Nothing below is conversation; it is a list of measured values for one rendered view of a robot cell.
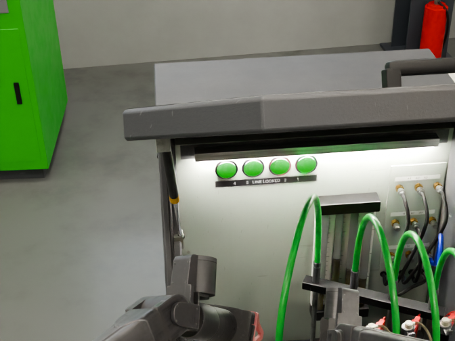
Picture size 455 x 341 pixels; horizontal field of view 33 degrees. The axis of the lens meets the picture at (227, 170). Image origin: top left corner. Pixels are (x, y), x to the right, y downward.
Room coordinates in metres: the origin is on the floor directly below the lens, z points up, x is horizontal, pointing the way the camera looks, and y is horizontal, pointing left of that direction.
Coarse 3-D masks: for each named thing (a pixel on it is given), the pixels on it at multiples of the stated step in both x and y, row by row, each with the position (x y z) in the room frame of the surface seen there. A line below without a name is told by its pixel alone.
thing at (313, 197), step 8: (312, 200) 1.24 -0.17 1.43; (304, 208) 1.20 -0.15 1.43; (320, 208) 1.33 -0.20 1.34; (304, 216) 1.18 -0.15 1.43; (320, 216) 1.34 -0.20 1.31; (304, 224) 1.17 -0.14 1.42; (320, 224) 1.35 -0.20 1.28; (296, 232) 1.14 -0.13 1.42; (320, 232) 1.36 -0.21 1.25; (296, 240) 1.13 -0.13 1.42; (320, 240) 1.36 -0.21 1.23; (296, 248) 1.11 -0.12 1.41; (320, 248) 1.37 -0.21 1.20; (288, 256) 1.10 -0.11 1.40; (288, 264) 1.09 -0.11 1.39; (320, 264) 1.37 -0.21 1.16; (288, 272) 1.07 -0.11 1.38; (288, 280) 1.06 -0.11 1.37; (288, 288) 1.05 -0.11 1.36; (280, 296) 1.05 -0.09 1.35; (280, 304) 1.03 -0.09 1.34; (280, 312) 1.03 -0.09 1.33; (280, 320) 1.02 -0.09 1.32; (280, 328) 1.01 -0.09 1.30; (280, 336) 1.01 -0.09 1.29
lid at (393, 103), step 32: (416, 64) 0.71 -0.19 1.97; (448, 64) 0.71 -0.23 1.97; (256, 96) 0.66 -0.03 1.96; (288, 96) 0.66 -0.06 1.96; (320, 96) 0.66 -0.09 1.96; (352, 96) 0.66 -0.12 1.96; (384, 96) 0.66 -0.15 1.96; (416, 96) 0.66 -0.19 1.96; (448, 96) 0.66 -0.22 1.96; (128, 128) 0.76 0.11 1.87; (160, 128) 0.73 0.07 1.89; (192, 128) 0.70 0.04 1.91; (224, 128) 0.67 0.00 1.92; (256, 128) 0.64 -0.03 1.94; (288, 128) 0.64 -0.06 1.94; (320, 128) 0.64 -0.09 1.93; (352, 128) 0.72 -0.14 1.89
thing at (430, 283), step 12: (420, 240) 1.19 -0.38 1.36; (396, 252) 1.29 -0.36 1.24; (420, 252) 1.16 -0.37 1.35; (396, 264) 1.29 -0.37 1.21; (396, 276) 1.30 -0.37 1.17; (432, 276) 1.11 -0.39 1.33; (432, 288) 1.09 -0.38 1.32; (432, 300) 1.08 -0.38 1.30; (432, 312) 1.07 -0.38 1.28; (432, 324) 1.06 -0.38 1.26
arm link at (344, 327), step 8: (336, 328) 0.99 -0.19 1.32; (344, 328) 0.97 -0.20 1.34; (352, 328) 0.96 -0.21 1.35; (360, 328) 0.94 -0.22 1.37; (368, 328) 0.95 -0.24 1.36; (352, 336) 0.95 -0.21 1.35; (360, 336) 0.93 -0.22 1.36; (368, 336) 0.92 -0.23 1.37; (376, 336) 0.90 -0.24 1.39; (384, 336) 0.89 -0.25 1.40; (392, 336) 0.87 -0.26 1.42; (400, 336) 0.87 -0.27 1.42; (408, 336) 0.87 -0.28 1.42
